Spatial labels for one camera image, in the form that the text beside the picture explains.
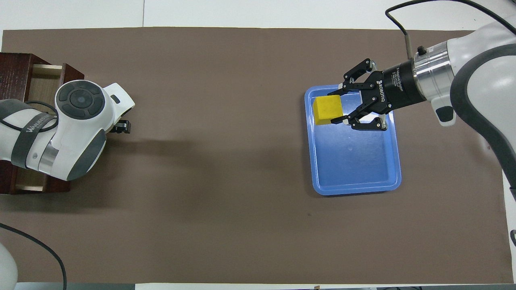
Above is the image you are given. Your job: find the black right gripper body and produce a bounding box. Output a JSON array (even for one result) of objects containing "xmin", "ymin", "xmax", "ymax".
[{"xmin": 372, "ymin": 60, "xmax": 427, "ymax": 116}]

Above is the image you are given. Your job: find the yellow cube block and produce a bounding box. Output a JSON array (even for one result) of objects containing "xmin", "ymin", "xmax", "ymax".
[{"xmin": 312, "ymin": 95, "xmax": 343, "ymax": 126}]

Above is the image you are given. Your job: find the wooden drawer with white handle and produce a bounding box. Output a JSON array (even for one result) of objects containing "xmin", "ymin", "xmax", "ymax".
[{"xmin": 14, "ymin": 63, "xmax": 85, "ymax": 194}]

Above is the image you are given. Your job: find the dark wooden drawer cabinet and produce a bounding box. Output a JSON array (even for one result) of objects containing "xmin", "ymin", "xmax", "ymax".
[{"xmin": 0, "ymin": 53, "xmax": 51, "ymax": 195}]

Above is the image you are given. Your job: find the blue plastic tray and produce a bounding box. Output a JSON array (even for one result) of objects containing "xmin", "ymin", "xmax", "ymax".
[{"xmin": 304, "ymin": 83, "xmax": 402, "ymax": 196}]

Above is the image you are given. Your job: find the brown paper table mat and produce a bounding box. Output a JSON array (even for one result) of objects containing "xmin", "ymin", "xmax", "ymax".
[{"xmin": 0, "ymin": 27, "xmax": 509, "ymax": 284}]

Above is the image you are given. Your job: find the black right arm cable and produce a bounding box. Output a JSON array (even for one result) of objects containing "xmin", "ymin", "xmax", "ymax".
[{"xmin": 385, "ymin": 0, "xmax": 516, "ymax": 59}]

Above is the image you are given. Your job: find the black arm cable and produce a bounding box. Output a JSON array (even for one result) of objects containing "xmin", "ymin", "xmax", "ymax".
[
  {"xmin": 0, "ymin": 101, "xmax": 67, "ymax": 290},
  {"xmin": 385, "ymin": 0, "xmax": 516, "ymax": 59}
]

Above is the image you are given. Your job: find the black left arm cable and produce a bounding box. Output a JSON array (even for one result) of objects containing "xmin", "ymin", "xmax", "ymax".
[{"xmin": 0, "ymin": 101, "xmax": 67, "ymax": 290}]

